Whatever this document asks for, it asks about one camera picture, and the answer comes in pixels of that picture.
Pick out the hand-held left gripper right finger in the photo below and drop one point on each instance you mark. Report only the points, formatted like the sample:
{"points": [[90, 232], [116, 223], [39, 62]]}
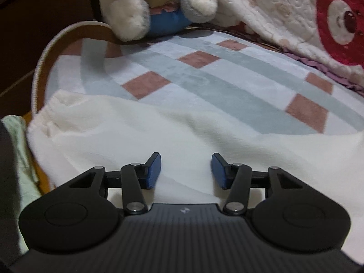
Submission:
{"points": [[219, 172]]}

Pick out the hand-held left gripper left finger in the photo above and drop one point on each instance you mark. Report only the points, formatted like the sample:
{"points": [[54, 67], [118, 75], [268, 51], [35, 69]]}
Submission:
{"points": [[153, 172]]}

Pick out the cream fleece sweater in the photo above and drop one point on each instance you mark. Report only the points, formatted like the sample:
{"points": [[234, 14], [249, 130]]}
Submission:
{"points": [[184, 125]]}

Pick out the plaid grey pink blanket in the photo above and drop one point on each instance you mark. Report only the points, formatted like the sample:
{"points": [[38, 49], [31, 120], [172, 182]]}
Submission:
{"points": [[199, 76]]}

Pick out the yellow cloth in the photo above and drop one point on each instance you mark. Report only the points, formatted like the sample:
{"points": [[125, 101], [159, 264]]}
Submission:
{"points": [[42, 176]]}

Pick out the pale green cloth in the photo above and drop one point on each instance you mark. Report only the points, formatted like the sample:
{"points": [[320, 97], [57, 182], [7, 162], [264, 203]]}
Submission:
{"points": [[25, 153]]}

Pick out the purple ruffled sheet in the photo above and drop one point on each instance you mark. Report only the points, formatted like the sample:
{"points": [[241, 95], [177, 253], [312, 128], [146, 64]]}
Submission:
{"points": [[312, 62]]}

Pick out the dark cloth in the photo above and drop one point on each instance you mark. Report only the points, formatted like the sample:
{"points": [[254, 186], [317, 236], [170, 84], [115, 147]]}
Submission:
{"points": [[7, 190]]}

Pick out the brown mat with white piping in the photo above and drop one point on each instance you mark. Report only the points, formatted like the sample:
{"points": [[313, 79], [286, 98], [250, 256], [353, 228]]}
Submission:
{"points": [[93, 31]]}

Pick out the grey plush rabbit toy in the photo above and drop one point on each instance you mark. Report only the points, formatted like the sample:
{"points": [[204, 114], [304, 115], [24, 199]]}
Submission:
{"points": [[130, 20]]}

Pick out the white quilt with red bears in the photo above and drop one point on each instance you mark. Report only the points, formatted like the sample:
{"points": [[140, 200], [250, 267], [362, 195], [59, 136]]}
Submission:
{"points": [[284, 11]]}

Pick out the dark wooden dresser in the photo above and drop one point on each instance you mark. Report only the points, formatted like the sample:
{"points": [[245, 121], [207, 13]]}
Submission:
{"points": [[42, 5]]}

